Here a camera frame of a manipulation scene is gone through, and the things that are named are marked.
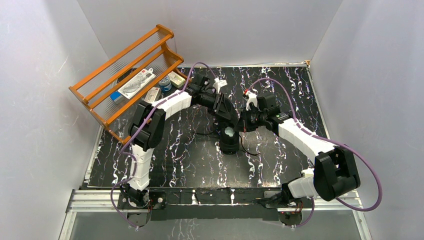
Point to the beige rectangular box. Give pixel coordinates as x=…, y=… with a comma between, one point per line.
x=153, y=95

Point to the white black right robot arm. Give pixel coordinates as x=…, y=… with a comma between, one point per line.
x=335, y=172

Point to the black mesh shoe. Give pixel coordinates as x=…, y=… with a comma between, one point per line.
x=228, y=138

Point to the aluminium frame rail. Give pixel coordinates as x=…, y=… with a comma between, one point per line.
x=105, y=201

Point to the blue eraser block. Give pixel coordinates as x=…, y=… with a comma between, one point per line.
x=116, y=97

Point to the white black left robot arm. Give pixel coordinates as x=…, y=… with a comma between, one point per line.
x=147, y=129

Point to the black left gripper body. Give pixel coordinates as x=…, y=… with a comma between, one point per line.
x=224, y=108

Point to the small green white box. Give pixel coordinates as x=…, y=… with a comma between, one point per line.
x=176, y=80

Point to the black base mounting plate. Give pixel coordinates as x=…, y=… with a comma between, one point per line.
x=269, y=209

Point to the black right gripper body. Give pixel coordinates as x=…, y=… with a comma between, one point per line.
x=251, y=120

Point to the orange wooden shelf rack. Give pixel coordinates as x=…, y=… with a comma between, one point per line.
x=150, y=52

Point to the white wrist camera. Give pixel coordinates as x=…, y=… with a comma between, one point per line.
x=251, y=100
x=218, y=84

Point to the white ruler set package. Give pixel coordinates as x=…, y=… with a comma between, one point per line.
x=137, y=83

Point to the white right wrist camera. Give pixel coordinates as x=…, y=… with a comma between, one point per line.
x=251, y=100

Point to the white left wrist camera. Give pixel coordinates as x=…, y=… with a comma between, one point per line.
x=218, y=84

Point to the blue tape roll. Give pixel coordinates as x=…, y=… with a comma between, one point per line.
x=165, y=84

